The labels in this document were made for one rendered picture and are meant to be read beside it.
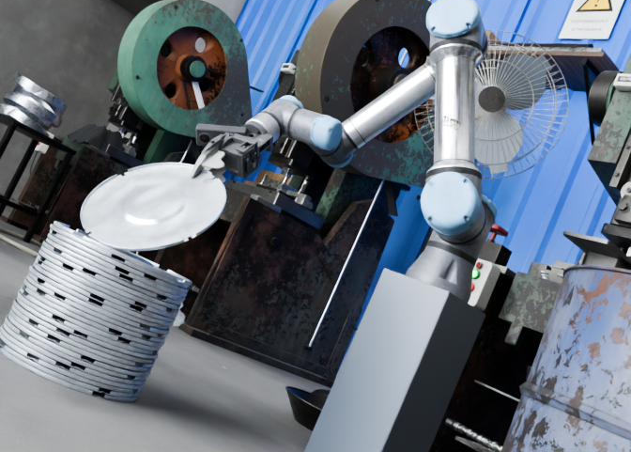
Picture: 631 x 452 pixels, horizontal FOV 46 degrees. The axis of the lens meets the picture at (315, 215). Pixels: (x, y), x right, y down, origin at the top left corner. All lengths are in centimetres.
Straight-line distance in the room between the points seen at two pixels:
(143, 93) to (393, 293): 313
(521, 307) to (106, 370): 123
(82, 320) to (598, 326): 88
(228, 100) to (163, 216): 342
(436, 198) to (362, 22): 175
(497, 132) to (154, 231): 179
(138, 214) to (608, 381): 97
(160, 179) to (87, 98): 667
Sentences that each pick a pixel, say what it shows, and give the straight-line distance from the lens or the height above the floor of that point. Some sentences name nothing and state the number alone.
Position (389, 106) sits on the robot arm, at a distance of 182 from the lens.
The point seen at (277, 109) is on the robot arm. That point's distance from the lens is 176.
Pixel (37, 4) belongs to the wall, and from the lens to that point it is 809.
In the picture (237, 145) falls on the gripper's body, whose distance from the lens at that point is 165.
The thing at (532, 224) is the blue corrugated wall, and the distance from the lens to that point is 398.
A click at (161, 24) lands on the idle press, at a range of 460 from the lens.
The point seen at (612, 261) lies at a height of 76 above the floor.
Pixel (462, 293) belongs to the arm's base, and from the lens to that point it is 165.
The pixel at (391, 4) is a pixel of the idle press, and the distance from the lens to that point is 331.
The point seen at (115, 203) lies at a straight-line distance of 157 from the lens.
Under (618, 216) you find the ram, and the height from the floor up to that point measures 90.
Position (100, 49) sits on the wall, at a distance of 830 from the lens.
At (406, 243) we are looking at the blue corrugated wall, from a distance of 437.
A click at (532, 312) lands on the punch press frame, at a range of 218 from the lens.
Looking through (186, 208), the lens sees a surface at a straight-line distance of 151.
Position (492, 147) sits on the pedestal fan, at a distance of 291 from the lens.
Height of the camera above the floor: 30
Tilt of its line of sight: 7 degrees up
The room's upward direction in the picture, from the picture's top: 24 degrees clockwise
